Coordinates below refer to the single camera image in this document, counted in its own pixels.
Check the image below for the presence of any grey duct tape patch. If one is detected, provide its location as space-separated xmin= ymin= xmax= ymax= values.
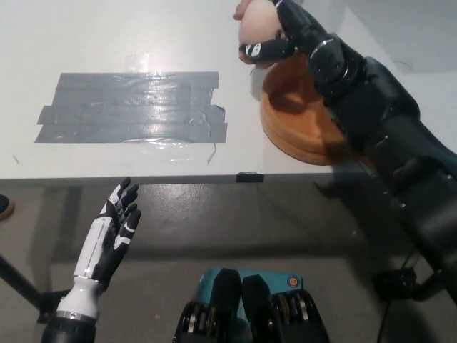
xmin=34 ymin=71 xmax=229 ymax=144

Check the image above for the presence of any black cable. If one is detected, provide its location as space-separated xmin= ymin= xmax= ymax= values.
xmin=378 ymin=249 xmax=417 ymax=343

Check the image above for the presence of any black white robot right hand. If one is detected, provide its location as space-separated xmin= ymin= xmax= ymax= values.
xmin=239 ymin=0 xmax=369 ymax=105

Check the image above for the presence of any black stand with flat foot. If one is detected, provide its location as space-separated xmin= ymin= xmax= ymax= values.
xmin=0 ymin=252 xmax=71 ymax=324

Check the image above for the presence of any teal robot body top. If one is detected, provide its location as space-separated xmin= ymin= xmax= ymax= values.
xmin=197 ymin=267 xmax=305 ymax=322

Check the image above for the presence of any person's bare hand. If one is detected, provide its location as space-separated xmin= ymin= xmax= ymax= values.
xmin=232 ymin=0 xmax=274 ymax=69

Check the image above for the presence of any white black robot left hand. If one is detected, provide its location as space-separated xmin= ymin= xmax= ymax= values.
xmin=72 ymin=177 xmax=142 ymax=291

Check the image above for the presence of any dark shoe with tan sole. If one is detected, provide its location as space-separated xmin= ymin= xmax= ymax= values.
xmin=0 ymin=194 xmax=16 ymax=223

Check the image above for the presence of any black tripod stand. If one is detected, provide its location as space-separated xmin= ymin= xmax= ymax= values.
xmin=370 ymin=266 xmax=451 ymax=303

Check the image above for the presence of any white plush dumpling with face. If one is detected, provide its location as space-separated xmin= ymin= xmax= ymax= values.
xmin=238 ymin=0 xmax=285 ymax=69

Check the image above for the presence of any black ribbed robot body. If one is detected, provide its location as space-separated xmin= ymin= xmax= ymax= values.
xmin=173 ymin=267 xmax=330 ymax=343

